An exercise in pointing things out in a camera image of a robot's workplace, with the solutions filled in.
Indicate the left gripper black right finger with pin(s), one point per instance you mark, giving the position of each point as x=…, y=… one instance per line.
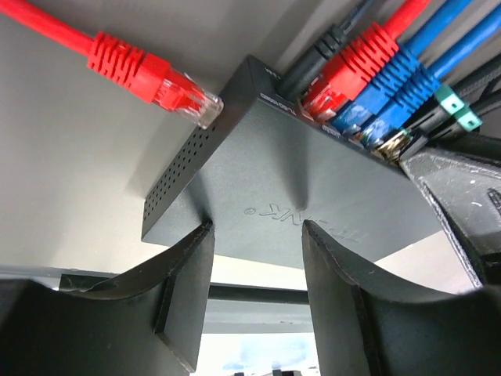
x=368, y=321

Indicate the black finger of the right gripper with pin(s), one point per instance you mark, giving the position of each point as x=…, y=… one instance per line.
x=460, y=180

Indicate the black network switch box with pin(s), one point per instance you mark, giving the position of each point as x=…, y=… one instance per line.
x=261, y=169

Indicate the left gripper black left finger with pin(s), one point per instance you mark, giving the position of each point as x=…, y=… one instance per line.
x=145, y=321

